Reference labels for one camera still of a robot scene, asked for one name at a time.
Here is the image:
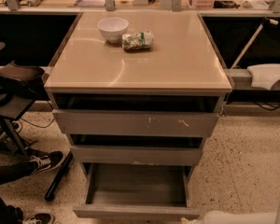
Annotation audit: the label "grey bottom drawer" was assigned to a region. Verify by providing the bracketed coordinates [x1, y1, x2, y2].
[73, 163, 199, 221]

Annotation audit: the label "grey drawer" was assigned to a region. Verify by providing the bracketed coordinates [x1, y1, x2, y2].
[53, 95, 221, 137]
[67, 134, 205, 166]
[73, 163, 199, 221]

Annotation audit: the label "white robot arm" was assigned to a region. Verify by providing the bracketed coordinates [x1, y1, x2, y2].
[203, 203, 280, 224]

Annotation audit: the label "beige top drawer cabinet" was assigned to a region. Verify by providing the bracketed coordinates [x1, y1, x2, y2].
[44, 10, 233, 185]

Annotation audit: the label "grey top drawer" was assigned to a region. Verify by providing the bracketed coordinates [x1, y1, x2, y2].
[53, 95, 221, 137]

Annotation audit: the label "grey middle drawer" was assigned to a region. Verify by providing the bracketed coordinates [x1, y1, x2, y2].
[67, 134, 205, 166]

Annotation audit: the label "green white snack bag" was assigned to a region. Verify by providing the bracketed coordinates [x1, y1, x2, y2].
[122, 31, 154, 50]

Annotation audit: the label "white bowl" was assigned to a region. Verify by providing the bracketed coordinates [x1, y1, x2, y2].
[97, 18, 129, 43]

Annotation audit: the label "black sneaker upper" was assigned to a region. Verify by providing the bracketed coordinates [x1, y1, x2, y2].
[30, 151, 64, 175]

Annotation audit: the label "black sneaker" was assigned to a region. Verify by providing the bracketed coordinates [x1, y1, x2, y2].
[22, 213, 54, 224]
[30, 151, 64, 175]

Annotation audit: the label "dark bag on stand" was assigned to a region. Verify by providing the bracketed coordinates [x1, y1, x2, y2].
[0, 63, 46, 98]

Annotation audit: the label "black chair base leg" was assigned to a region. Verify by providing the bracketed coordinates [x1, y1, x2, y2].
[44, 151, 73, 202]

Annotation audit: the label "black stand table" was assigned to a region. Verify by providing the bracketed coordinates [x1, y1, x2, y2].
[0, 40, 38, 157]

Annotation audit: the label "black sneaker lower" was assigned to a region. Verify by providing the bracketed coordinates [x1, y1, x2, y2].
[22, 213, 54, 224]

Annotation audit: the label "person leg dark trousers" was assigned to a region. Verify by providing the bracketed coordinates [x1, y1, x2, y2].
[0, 161, 35, 224]

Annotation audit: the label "black floor cable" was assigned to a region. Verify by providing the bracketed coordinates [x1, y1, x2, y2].
[20, 100, 56, 130]

